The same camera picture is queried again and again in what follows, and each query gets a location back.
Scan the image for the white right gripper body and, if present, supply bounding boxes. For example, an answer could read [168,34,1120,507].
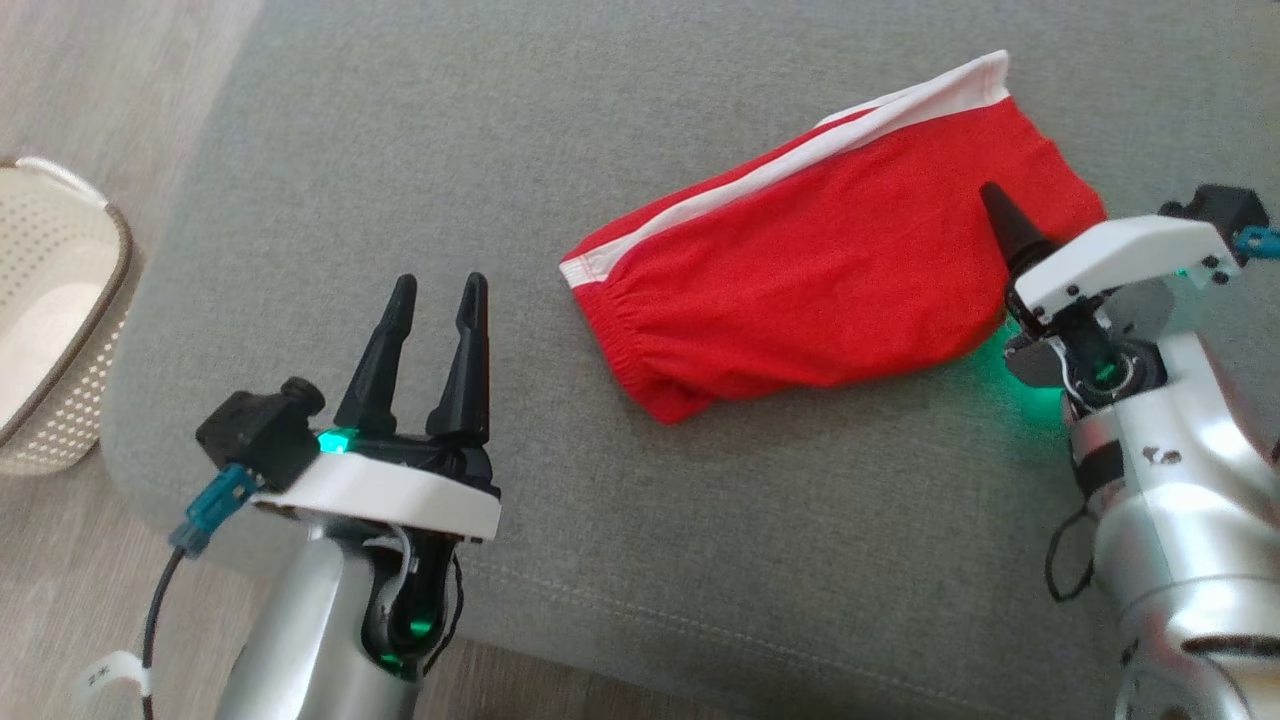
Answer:
[1012,214,1242,327]

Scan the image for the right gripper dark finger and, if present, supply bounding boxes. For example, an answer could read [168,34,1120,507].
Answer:
[979,181,1057,277]

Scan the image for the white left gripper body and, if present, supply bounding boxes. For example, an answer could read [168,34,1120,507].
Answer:
[250,427,504,545]

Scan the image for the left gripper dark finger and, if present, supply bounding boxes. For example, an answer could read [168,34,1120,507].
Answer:
[427,272,492,447]
[333,273,420,436]

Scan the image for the red shorts with white stripe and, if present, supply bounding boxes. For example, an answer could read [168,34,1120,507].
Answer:
[558,50,1109,426]

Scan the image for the grey fabric sofa seat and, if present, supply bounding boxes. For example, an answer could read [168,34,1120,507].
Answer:
[100,0,1280,720]

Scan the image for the beige perforated laundry basket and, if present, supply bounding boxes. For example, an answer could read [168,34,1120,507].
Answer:
[0,155,137,477]

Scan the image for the teal left camera connector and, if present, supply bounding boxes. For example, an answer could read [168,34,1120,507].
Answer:
[168,463,260,559]

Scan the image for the black left camera cable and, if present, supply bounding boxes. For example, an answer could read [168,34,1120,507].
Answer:
[140,545,191,720]

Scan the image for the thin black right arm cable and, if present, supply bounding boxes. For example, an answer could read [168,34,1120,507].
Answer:
[1044,503,1098,604]

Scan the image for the white cable label tag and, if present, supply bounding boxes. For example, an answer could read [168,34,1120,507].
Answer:
[74,650,152,707]

